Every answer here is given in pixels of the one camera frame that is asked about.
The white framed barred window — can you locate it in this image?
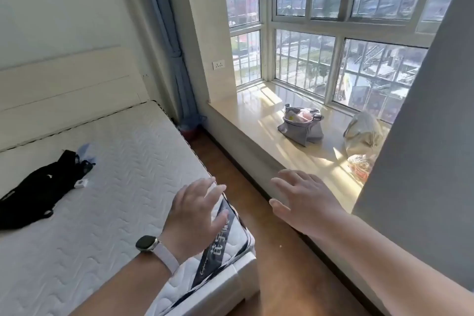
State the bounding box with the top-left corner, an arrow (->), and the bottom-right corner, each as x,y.
220,0 -> 464,124

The grey curtain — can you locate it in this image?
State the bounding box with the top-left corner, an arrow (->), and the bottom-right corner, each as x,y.
352,0 -> 474,291

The white plastic bag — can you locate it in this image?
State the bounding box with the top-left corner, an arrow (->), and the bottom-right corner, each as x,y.
343,111 -> 386,159

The light blue cloth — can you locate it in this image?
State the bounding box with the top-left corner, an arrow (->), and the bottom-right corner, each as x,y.
76,143 -> 96,164

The red basin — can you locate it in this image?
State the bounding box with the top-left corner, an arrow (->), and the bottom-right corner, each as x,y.
178,123 -> 203,141

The person's left hand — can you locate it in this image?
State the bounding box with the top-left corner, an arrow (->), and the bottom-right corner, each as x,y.
159,178 -> 230,264

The black garment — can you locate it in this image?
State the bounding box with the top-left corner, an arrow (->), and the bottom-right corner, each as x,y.
0,149 -> 96,231

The black smartwatch with white band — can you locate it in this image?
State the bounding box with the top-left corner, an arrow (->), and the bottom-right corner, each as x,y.
135,235 -> 180,276

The beige marble window sill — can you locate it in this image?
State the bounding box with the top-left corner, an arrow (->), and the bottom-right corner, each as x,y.
207,80 -> 394,214

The pink item in bag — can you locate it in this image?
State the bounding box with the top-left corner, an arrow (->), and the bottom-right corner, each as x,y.
287,108 -> 316,123

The clear plastic bag with snacks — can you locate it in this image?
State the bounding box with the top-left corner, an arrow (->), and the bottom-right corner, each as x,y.
347,154 -> 379,184

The person's right forearm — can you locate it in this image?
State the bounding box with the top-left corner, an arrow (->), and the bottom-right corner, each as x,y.
315,212 -> 474,316

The white quilted mattress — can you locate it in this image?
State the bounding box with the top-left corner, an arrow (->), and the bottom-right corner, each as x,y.
0,100 -> 256,316

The person's right hand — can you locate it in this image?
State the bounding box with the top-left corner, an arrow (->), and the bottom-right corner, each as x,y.
269,169 -> 349,242

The blue curtain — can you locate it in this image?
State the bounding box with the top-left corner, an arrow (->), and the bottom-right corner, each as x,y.
136,0 -> 201,132

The grey tote bag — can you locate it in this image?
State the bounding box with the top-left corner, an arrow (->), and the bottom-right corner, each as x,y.
277,103 -> 325,148

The cream wooden headboard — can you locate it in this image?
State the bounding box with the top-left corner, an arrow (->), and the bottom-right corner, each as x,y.
0,46 -> 153,152

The white bed frame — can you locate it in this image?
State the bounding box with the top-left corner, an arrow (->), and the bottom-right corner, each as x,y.
159,248 -> 262,316

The person's left forearm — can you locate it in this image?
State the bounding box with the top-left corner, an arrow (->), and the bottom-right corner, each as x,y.
68,249 -> 179,316

